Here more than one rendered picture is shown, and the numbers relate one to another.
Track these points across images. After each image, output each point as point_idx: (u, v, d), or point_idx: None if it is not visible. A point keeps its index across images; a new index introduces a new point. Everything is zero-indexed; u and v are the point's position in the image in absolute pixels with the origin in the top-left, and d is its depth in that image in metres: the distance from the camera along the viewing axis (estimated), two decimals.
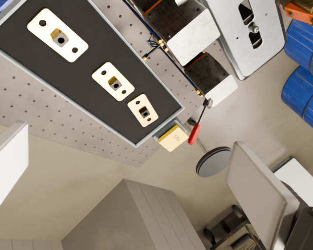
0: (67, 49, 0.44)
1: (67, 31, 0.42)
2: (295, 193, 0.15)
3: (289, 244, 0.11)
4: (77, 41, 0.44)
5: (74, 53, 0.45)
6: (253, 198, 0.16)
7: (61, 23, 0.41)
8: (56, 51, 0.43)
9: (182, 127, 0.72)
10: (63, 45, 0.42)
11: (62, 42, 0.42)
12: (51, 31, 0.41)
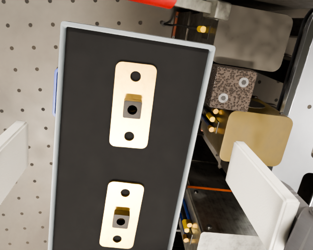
0: (124, 127, 0.29)
1: (146, 110, 0.29)
2: (295, 193, 0.15)
3: (289, 244, 0.11)
4: (141, 130, 0.30)
5: (124, 139, 0.30)
6: (253, 198, 0.16)
7: (151, 95, 0.29)
8: (112, 117, 0.29)
9: None
10: (127, 117, 0.28)
11: (130, 114, 0.28)
12: (132, 93, 0.28)
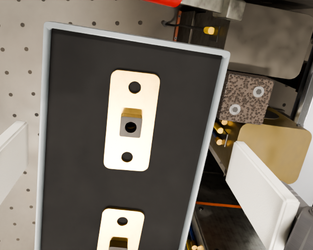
0: (120, 146, 0.25)
1: (147, 127, 0.25)
2: (295, 193, 0.15)
3: (289, 244, 0.11)
4: (142, 151, 0.25)
5: (121, 160, 0.25)
6: (253, 198, 0.16)
7: (153, 110, 0.24)
8: (106, 135, 0.25)
9: None
10: (124, 136, 0.24)
11: (128, 132, 0.24)
12: (131, 106, 0.24)
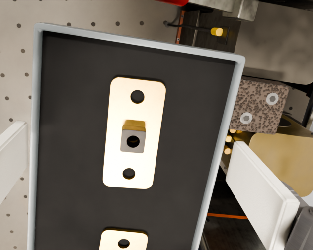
0: (122, 162, 0.22)
1: (152, 141, 0.22)
2: (295, 193, 0.15)
3: (289, 244, 0.11)
4: (145, 166, 0.23)
5: (123, 177, 0.23)
6: (253, 198, 0.16)
7: (158, 122, 0.22)
8: (106, 150, 0.22)
9: None
10: (126, 151, 0.21)
11: (130, 147, 0.21)
12: (133, 118, 0.21)
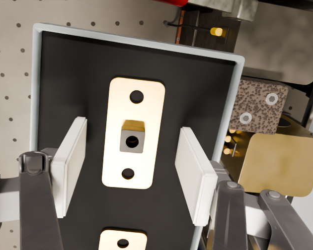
0: (121, 162, 0.22)
1: (151, 141, 0.22)
2: (224, 171, 0.17)
3: (217, 221, 0.11)
4: (144, 166, 0.23)
5: (122, 177, 0.23)
6: (188, 176, 0.17)
7: (157, 122, 0.22)
8: (105, 150, 0.22)
9: None
10: (125, 152, 0.21)
11: (129, 147, 0.21)
12: (132, 118, 0.21)
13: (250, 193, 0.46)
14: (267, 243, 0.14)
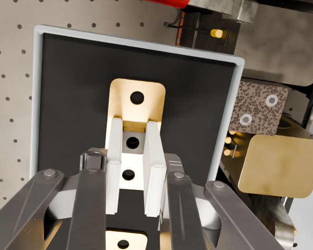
0: (121, 163, 0.22)
1: None
2: (180, 163, 0.17)
3: (172, 214, 0.11)
4: None
5: (122, 178, 0.23)
6: (146, 169, 0.18)
7: (158, 123, 0.22)
8: None
9: None
10: (126, 153, 0.21)
11: (130, 148, 0.21)
12: (133, 119, 0.21)
13: (250, 194, 0.46)
14: (216, 233, 0.14)
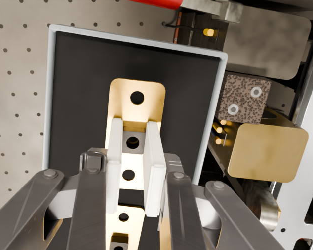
0: (121, 163, 0.22)
1: None
2: (180, 163, 0.17)
3: (172, 214, 0.11)
4: None
5: (122, 178, 0.23)
6: (146, 169, 0.18)
7: (158, 123, 0.22)
8: None
9: None
10: (126, 153, 0.21)
11: (130, 148, 0.21)
12: (133, 119, 0.21)
13: (241, 182, 0.49)
14: (216, 233, 0.14)
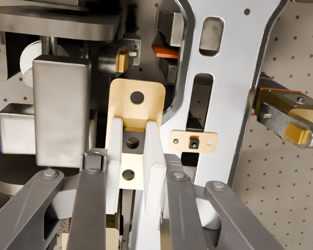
0: (121, 163, 0.22)
1: None
2: (180, 163, 0.17)
3: (172, 214, 0.11)
4: None
5: (122, 178, 0.23)
6: (146, 169, 0.18)
7: (158, 123, 0.22)
8: None
9: None
10: (126, 153, 0.21)
11: (130, 148, 0.21)
12: (133, 119, 0.21)
13: None
14: (216, 233, 0.14)
